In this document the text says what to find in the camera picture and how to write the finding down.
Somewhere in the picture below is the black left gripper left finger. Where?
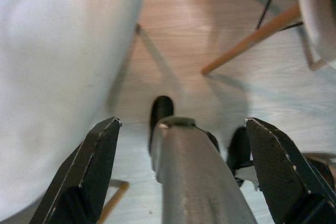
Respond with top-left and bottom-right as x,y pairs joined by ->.
28,116 -> 123,224

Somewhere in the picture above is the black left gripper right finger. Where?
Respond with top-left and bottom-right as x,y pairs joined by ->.
245,118 -> 336,224

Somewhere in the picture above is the wooden chair leg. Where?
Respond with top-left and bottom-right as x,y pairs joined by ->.
98,180 -> 130,224
201,3 -> 303,75

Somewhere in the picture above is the white plastic chair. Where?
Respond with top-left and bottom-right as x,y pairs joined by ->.
296,0 -> 336,71
0,0 -> 145,224

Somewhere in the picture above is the thin black chair strut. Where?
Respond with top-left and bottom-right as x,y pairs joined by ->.
255,0 -> 286,30

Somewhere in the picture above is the black robot right foot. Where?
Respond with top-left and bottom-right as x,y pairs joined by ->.
226,126 -> 259,191

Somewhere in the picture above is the silver robot left leg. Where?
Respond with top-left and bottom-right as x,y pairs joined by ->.
149,95 -> 259,224

